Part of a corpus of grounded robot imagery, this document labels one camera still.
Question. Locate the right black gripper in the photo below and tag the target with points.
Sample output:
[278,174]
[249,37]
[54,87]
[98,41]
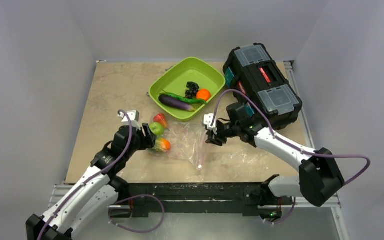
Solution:
[218,131]

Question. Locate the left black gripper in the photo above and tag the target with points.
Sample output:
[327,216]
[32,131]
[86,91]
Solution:
[147,141]

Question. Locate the green fake fruit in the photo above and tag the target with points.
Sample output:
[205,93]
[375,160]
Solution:
[157,128]

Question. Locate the orange green fake mango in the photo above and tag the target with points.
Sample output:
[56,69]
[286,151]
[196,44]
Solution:
[162,145]

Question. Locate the clear zip top bag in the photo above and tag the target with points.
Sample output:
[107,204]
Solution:
[187,142]

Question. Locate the orange fake fruit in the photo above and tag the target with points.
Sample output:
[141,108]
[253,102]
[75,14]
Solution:
[203,94]

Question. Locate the green fake bean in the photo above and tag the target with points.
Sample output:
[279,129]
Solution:
[184,99]

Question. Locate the dark fake grape bunch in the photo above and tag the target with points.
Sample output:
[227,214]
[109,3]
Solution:
[191,89]

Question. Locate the purple fake eggplant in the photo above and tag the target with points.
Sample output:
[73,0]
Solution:
[175,103]

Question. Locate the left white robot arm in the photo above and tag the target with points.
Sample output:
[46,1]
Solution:
[98,188]

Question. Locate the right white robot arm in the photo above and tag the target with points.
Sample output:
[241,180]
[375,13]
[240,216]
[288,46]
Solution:
[319,177]

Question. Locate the red fake tomato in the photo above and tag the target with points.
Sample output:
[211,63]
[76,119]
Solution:
[161,119]

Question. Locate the black Delixi toolbox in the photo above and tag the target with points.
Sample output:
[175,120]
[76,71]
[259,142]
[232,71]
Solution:
[252,71]

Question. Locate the green plastic tray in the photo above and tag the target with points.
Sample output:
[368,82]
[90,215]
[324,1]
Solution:
[185,79]

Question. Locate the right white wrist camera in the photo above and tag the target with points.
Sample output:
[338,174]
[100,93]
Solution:
[209,122]

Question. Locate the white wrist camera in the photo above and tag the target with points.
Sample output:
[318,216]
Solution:
[209,122]
[129,116]

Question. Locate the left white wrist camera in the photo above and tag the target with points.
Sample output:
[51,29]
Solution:
[129,116]

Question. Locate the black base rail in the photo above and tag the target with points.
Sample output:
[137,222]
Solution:
[250,199]

